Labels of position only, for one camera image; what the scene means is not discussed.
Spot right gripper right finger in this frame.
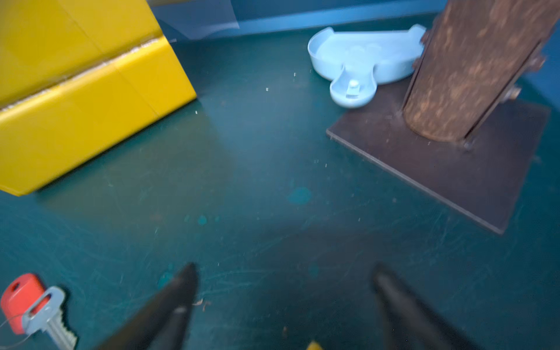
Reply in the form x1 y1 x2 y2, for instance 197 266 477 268
370 263 479 349

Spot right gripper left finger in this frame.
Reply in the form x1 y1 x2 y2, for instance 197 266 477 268
97 262 198 349

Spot light blue dustpan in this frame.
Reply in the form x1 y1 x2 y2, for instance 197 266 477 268
307 24 427 109

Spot yellow drawer cabinet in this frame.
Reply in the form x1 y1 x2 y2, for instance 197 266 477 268
1 1 197 196

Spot pink cherry blossom tree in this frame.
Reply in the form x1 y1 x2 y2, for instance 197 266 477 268
327 1 559 234

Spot red tagged key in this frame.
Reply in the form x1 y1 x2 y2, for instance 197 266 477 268
1 274 78 350

